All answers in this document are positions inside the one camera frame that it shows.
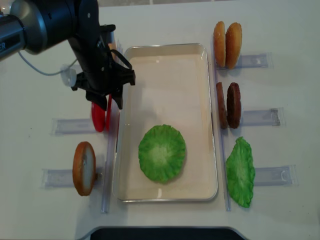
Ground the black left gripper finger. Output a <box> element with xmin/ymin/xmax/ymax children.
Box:
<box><xmin>111</xmin><ymin>91</ymin><xmax>123</xmax><ymax>110</ymax></box>
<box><xmin>85</xmin><ymin>92</ymin><xmax>106</xmax><ymax>111</ymax></box>

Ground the clear holder rail bread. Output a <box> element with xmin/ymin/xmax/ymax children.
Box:
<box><xmin>41</xmin><ymin>167</ymin><xmax>105</xmax><ymax>189</ymax></box>

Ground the tan bun slice outer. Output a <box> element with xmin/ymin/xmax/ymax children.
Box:
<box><xmin>225</xmin><ymin>22</ymin><xmax>242</xmax><ymax>69</ymax></box>

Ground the brown bread slice lower left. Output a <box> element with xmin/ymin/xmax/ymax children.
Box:
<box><xmin>72</xmin><ymin>141</ymin><xmax>96</xmax><ymax>196</ymax></box>

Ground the tan bun slice inner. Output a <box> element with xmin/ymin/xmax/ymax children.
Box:
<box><xmin>213</xmin><ymin>21</ymin><xmax>226</xmax><ymax>67</ymax></box>

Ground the clear holder rail bun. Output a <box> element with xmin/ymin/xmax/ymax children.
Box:
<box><xmin>214</xmin><ymin>52</ymin><xmax>273</xmax><ymax>70</ymax></box>

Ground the tan bun slice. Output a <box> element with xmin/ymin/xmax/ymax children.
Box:
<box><xmin>225</xmin><ymin>22</ymin><xmax>242</xmax><ymax>69</ymax></box>
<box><xmin>213</xmin><ymin>21</ymin><xmax>226</xmax><ymax>67</ymax></box>

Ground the clear holder rail lettuce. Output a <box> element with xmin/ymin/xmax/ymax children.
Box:
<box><xmin>254</xmin><ymin>165</ymin><xmax>299</xmax><ymax>187</ymax></box>

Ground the grey cable with white connector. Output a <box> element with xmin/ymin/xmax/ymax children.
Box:
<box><xmin>17</xmin><ymin>51</ymin><xmax>78</xmax><ymax>88</ymax></box>

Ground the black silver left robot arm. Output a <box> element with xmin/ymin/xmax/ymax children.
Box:
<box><xmin>0</xmin><ymin>0</ymin><xmax>136</xmax><ymax>110</ymax></box>

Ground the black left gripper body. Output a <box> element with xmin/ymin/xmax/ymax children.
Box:
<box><xmin>68</xmin><ymin>24</ymin><xmax>136</xmax><ymax>96</ymax></box>

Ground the clear holder rail tomato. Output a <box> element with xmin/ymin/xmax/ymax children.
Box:
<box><xmin>51</xmin><ymin>118</ymin><xmax>97</xmax><ymax>136</ymax></box>

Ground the clear holder rail patty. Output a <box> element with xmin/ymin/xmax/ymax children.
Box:
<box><xmin>240</xmin><ymin>107</ymin><xmax>286</xmax><ymax>127</ymax></box>

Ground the white rectangular metal tray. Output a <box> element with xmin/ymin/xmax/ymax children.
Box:
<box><xmin>113</xmin><ymin>43</ymin><xmax>218</xmax><ymax>203</ymax></box>

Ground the dark brown meat patty outer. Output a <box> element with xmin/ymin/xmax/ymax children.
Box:
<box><xmin>227</xmin><ymin>82</ymin><xmax>242</xmax><ymax>129</ymax></box>

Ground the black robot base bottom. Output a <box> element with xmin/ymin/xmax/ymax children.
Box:
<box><xmin>90</xmin><ymin>227</ymin><xmax>244</xmax><ymax>240</ymax></box>

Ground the green lettuce leaf on tray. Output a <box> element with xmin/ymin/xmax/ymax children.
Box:
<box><xmin>138</xmin><ymin>124</ymin><xmax>187</xmax><ymax>184</ymax></box>

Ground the clear long strip left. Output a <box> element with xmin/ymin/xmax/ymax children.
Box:
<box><xmin>101</xmin><ymin>99</ymin><xmax>120</xmax><ymax>214</ymax></box>

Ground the clear long strip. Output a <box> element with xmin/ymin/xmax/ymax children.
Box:
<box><xmin>210</xmin><ymin>33</ymin><xmax>232</xmax><ymax>212</ymax></box>
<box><xmin>101</xmin><ymin>99</ymin><xmax>120</xmax><ymax>214</ymax></box>

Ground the green lettuce leaf in holder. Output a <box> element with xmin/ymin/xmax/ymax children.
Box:
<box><xmin>226</xmin><ymin>136</ymin><xmax>256</xmax><ymax>208</ymax></box>

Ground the clear long strip right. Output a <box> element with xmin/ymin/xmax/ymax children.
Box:
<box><xmin>210</xmin><ymin>33</ymin><xmax>232</xmax><ymax>212</ymax></box>

